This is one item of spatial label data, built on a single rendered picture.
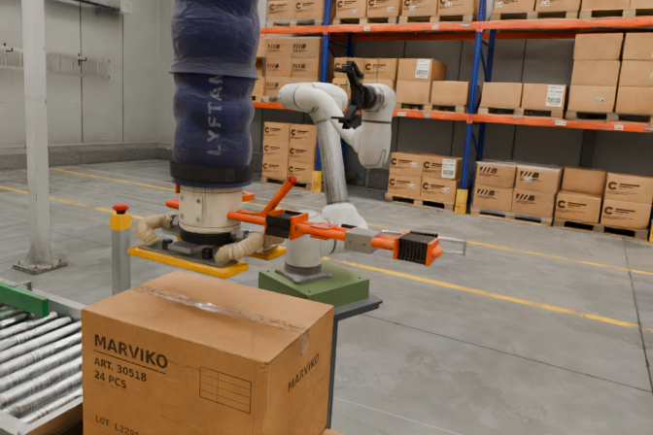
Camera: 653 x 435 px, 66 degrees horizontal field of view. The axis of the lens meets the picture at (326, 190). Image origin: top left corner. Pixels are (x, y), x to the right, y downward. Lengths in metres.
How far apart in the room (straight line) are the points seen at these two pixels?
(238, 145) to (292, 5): 8.56
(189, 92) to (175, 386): 0.75
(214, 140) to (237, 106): 0.11
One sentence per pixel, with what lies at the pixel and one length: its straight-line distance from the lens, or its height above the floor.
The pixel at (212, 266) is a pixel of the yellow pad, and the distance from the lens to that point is 1.31.
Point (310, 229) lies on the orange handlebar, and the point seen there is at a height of 1.23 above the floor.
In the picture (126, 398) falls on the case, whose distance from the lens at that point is 1.57.
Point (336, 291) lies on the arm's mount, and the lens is 2.03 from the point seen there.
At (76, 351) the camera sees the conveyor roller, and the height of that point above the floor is 0.54.
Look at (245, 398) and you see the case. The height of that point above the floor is 0.84.
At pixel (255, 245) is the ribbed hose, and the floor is 1.18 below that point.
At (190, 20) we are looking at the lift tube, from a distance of 1.33.
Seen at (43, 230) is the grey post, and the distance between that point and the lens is 5.04.
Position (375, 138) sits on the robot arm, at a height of 1.44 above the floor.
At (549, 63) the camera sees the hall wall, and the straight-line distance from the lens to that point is 9.56.
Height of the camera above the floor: 1.53
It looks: 9 degrees down
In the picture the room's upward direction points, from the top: 4 degrees clockwise
